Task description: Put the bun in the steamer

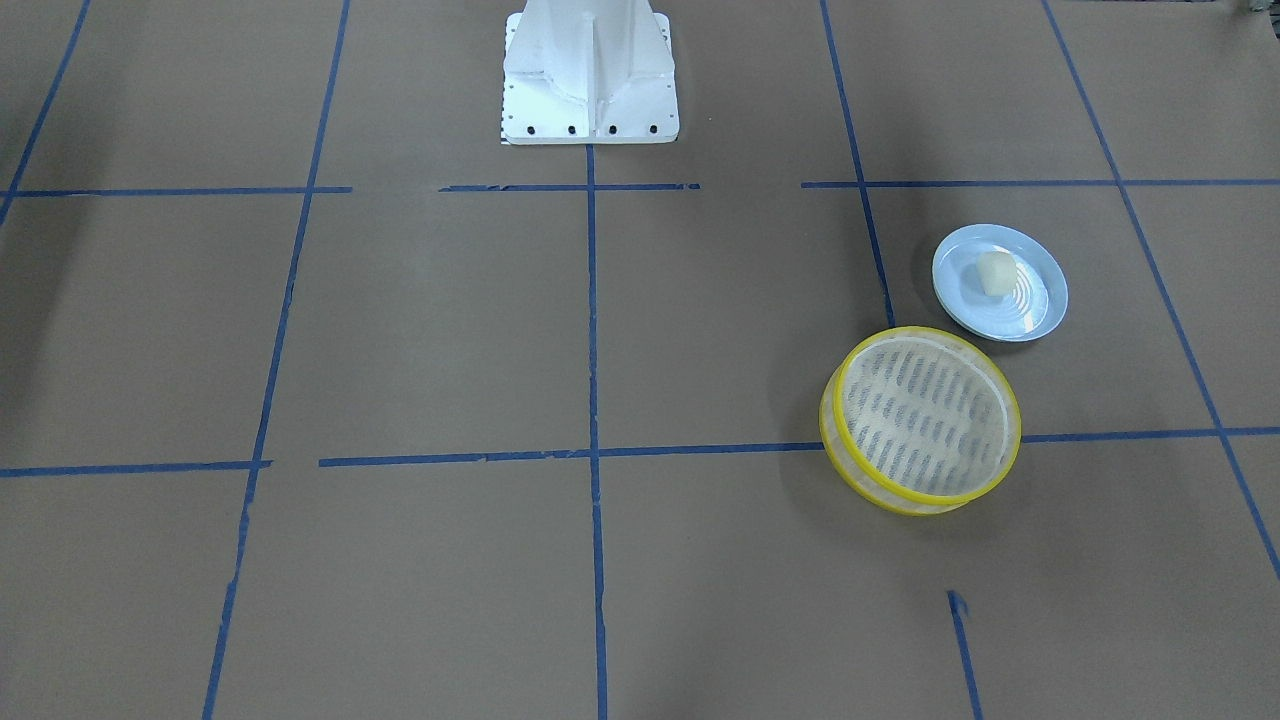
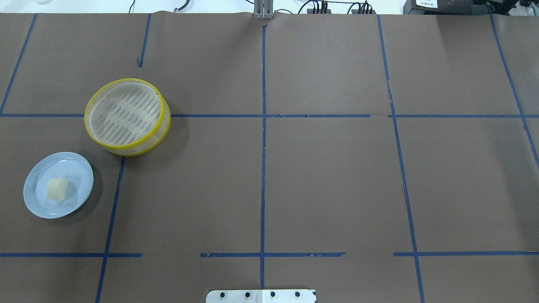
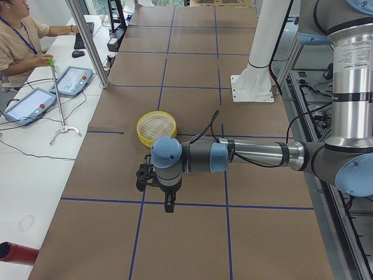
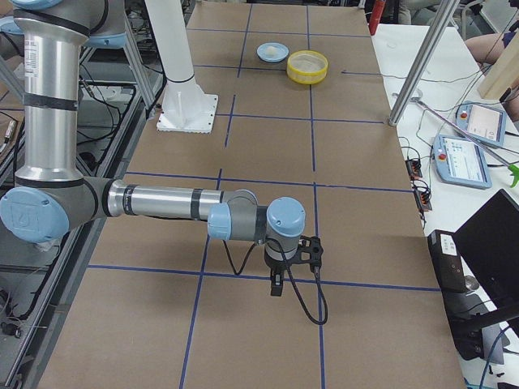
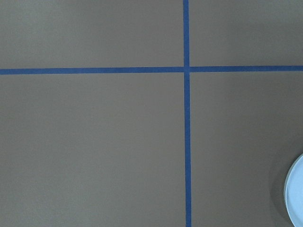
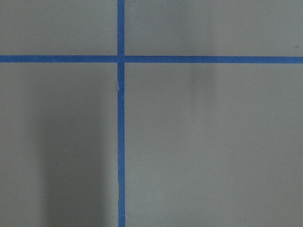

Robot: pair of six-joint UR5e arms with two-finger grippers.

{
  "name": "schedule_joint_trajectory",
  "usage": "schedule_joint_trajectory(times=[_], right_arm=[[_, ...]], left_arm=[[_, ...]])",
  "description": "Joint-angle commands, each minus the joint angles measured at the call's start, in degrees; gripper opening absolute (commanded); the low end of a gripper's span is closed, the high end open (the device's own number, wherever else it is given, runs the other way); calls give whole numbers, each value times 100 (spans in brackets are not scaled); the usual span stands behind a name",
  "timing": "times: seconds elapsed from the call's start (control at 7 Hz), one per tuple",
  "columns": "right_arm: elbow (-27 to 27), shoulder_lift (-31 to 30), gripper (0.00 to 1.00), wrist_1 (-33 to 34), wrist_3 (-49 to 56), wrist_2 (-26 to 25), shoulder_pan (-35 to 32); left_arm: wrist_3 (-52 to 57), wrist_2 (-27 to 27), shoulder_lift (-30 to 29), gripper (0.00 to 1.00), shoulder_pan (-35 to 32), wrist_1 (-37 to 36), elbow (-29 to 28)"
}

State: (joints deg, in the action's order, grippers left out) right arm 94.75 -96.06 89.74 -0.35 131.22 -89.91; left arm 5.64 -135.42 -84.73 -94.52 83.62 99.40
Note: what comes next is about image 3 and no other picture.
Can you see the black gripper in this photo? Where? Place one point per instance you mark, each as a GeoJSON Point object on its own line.
{"type": "Point", "coordinates": [169, 191]}

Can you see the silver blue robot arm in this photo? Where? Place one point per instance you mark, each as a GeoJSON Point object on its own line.
{"type": "Point", "coordinates": [344, 160]}

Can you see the yellow bamboo steamer basket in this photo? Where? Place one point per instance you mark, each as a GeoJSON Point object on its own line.
{"type": "Point", "coordinates": [154, 125]}

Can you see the vertical blue tape line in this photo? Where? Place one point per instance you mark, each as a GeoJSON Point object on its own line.
{"type": "Point", "coordinates": [230, 263]}

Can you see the horizontal blue tape line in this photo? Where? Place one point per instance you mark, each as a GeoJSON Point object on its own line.
{"type": "Point", "coordinates": [189, 204]}

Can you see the white side desk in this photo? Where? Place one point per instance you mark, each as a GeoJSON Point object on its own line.
{"type": "Point", "coordinates": [36, 161]}

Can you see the far teach pendant tablet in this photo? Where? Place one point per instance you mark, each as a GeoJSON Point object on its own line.
{"type": "Point", "coordinates": [73, 80]}

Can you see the teach pendant tablet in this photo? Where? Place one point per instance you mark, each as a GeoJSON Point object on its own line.
{"type": "Point", "coordinates": [31, 107]}
{"type": "Point", "coordinates": [73, 80]}

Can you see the black box on table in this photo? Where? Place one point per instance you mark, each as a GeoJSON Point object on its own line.
{"type": "Point", "coordinates": [115, 40]}

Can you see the near teach pendant tablet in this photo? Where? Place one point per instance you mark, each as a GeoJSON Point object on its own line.
{"type": "Point", "coordinates": [31, 107]}

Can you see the red cylinder tube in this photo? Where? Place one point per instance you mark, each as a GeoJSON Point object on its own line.
{"type": "Point", "coordinates": [18, 254]}

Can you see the black computer mouse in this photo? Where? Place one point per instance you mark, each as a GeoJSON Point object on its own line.
{"type": "Point", "coordinates": [77, 53]}

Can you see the black keyboard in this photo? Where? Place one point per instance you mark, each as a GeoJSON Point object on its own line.
{"type": "Point", "coordinates": [79, 43]}

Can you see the seated person beige shirt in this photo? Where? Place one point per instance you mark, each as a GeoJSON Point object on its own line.
{"type": "Point", "coordinates": [21, 50]}

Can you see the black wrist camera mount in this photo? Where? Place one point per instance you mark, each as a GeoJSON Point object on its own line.
{"type": "Point", "coordinates": [146, 175]}

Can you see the reacher grabber stick green handle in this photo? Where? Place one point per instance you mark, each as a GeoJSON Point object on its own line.
{"type": "Point", "coordinates": [59, 102]}

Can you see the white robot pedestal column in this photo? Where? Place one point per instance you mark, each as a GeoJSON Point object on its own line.
{"type": "Point", "coordinates": [254, 82]}

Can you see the black stand frame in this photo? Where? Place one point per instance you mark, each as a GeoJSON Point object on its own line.
{"type": "Point", "coordinates": [117, 20]}

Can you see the aluminium frame post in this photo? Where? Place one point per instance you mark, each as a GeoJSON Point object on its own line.
{"type": "Point", "coordinates": [80, 21]}

